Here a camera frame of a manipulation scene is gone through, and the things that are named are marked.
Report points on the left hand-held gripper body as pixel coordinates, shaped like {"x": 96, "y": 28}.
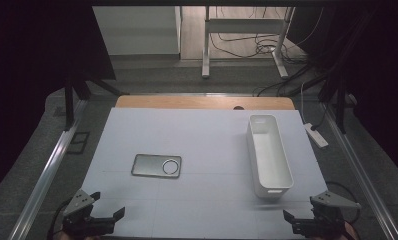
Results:
{"x": 83, "y": 220}

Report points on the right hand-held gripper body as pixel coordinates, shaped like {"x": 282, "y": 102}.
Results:
{"x": 327, "y": 216}

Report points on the black stand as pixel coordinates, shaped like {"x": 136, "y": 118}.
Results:
{"x": 69, "y": 106}
{"x": 341, "y": 106}

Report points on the white cabinet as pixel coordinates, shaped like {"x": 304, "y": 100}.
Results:
{"x": 137, "y": 30}

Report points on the black curtain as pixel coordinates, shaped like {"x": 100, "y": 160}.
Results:
{"x": 380, "y": 66}
{"x": 27, "y": 66}

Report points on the person's left hand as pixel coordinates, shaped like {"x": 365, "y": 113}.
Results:
{"x": 87, "y": 237}

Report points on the wooden table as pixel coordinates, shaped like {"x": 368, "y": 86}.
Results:
{"x": 187, "y": 102}

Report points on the phone case with round cutout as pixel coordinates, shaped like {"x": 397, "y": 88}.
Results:
{"x": 150, "y": 165}

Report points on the white plastic bin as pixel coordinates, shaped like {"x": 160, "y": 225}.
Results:
{"x": 270, "y": 160}

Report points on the aluminium rail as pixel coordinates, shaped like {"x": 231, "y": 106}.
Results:
{"x": 360, "y": 173}
{"x": 47, "y": 180}

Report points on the pale blue board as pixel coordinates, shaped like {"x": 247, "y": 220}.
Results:
{"x": 200, "y": 136}

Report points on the white desk frame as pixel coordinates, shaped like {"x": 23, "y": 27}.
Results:
{"x": 243, "y": 26}

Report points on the person's right hand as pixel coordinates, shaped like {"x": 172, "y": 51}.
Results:
{"x": 350, "y": 231}

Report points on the white power strip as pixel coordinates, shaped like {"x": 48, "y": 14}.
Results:
{"x": 316, "y": 136}

